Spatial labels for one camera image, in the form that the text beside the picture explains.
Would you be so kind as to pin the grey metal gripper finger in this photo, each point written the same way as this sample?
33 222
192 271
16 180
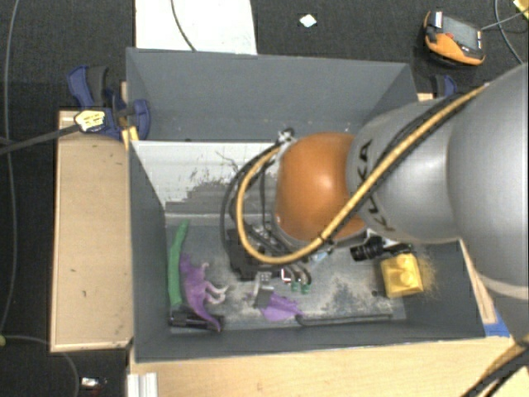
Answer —
263 296

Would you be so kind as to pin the purple soft toy piece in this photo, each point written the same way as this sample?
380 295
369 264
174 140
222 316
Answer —
281 307

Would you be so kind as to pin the purple toy dinosaur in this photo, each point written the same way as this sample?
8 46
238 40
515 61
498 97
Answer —
196 288

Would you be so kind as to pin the green flat strip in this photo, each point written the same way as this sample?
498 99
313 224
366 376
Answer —
175 263

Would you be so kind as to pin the black small tool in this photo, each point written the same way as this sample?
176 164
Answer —
184 319

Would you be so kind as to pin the black thin rod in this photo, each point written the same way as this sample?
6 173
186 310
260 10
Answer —
347 320

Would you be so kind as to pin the yellow toy brick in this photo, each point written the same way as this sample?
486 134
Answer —
401 276

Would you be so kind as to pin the pale wood flat board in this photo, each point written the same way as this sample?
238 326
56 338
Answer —
91 230

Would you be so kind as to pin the grey metal bin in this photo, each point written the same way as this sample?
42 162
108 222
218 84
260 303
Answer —
248 97

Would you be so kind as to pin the black cylinder on white bracket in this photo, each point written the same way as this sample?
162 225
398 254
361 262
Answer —
365 250

